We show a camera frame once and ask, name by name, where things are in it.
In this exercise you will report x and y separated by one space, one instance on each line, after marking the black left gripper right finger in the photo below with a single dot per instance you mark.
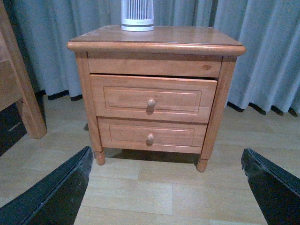
276 191

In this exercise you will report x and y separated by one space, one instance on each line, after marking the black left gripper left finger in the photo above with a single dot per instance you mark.
54 200

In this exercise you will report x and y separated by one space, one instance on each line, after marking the wooden drawer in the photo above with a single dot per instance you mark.
152 135
153 98

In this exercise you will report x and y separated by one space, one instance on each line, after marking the grey curtain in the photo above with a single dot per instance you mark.
267 75

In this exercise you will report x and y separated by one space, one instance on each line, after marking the wooden nightstand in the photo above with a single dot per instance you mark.
168 52

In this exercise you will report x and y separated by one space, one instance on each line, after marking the white cylindrical air purifier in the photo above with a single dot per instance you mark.
137 15

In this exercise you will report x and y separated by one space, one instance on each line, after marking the wooden bed frame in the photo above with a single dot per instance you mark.
15 85

